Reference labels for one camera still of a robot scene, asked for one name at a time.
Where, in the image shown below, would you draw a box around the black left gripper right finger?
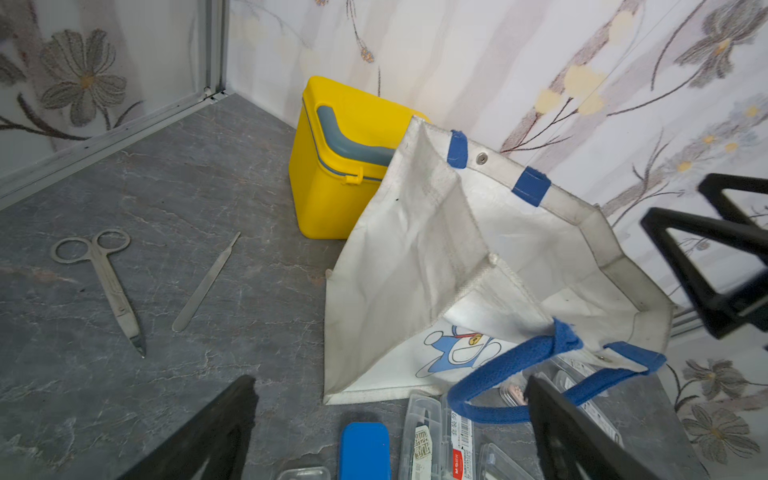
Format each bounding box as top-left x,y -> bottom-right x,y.
525,376 -> 657,480

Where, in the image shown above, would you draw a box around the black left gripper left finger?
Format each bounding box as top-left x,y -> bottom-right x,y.
121,375 -> 259,479

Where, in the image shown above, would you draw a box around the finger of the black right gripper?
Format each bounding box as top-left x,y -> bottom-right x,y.
639,206 -> 768,340
697,172 -> 768,265

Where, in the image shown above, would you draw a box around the white canvas cartoon tote bag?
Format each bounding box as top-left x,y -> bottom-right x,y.
323,118 -> 673,424

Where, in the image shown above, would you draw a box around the clear case with red label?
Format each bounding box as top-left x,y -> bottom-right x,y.
445,410 -> 476,480

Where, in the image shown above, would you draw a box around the blue compass case centre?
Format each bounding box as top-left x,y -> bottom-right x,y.
339,422 -> 391,480

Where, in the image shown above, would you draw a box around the clear case with pink compass centre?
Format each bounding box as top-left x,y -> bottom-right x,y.
398,392 -> 445,480

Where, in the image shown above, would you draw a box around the clear case small lower centre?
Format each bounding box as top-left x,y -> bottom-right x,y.
478,443 -> 533,480

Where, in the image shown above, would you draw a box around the metal scissors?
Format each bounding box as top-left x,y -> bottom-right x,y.
49,228 -> 147,358

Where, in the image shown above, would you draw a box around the yellow plastic lidded box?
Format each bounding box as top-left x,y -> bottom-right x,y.
289,76 -> 427,240

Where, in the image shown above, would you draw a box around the metal scalpel handle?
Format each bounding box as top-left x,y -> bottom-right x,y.
172,232 -> 241,333

